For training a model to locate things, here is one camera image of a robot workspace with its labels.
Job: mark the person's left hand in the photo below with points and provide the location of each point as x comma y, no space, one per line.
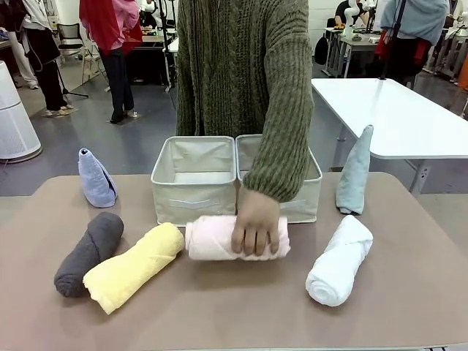
256,223

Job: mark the pink towel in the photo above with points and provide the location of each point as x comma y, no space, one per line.
208,237

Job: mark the white towel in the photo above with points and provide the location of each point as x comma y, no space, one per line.
336,267

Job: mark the pale teal cone towel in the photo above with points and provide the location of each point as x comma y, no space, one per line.
352,183

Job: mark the yellow towel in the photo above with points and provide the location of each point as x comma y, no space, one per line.
128,270

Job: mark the lavender blue cone towel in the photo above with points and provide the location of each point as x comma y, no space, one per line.
95,183

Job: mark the dark grey towel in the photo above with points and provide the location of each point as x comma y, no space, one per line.
84,248

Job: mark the person's left forearm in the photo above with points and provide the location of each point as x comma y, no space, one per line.
279,164

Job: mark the beige fabric storage bin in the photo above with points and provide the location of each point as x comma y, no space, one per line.
311,197
190,212

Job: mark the person in green knit sweater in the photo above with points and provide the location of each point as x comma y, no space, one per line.
234,66

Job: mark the white side table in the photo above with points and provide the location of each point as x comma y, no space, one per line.
395,117

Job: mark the black hanging bag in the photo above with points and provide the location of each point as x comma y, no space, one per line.
321,51

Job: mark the grey background workbench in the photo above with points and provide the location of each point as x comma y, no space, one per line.
351,44

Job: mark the small white background robot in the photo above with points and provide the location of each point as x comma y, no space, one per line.
352,18

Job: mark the seated person in black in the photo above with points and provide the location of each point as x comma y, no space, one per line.
345,11

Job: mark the bystander in red top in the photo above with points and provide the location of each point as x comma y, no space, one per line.
106,29

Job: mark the bystander in blue shawl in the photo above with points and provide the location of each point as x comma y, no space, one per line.
413,22

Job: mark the grey mesh office chair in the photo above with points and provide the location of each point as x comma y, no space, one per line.
73,40

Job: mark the white cylindrical air purifier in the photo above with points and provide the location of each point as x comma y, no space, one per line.
14,124

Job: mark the bystander in black clothes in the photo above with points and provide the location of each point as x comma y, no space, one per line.
44,44

